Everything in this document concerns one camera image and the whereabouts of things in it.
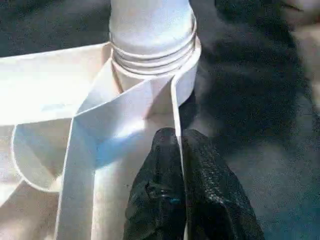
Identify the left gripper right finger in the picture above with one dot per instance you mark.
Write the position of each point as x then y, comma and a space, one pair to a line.
215, 200

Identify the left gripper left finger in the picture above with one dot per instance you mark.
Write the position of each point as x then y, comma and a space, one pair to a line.
157, 195

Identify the white plastic table top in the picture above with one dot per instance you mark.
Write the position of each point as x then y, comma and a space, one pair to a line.
37, 87

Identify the white plastic table leg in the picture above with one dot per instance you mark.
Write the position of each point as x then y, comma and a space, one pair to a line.
150, 25

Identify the black work mat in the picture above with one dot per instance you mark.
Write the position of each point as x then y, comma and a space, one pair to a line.
250, 100

